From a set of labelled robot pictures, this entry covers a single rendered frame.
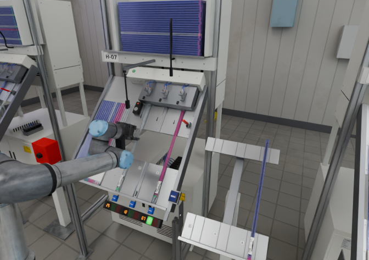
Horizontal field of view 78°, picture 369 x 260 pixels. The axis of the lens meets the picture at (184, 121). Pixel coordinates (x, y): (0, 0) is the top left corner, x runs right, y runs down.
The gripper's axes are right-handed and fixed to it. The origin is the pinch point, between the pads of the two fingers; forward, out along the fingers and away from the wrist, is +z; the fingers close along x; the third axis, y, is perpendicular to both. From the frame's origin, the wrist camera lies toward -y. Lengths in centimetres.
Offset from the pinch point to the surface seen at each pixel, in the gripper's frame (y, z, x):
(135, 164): -13.7, -2.6, -4.4
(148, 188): -23.4, -5.2, -16.7
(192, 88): 34.6, 3.8, -25.5
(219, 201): -44, 111, -36
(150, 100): 23.7, 1.0, -2.3
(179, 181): -15.8, -4.0, -32.0
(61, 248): -92, 29, 60
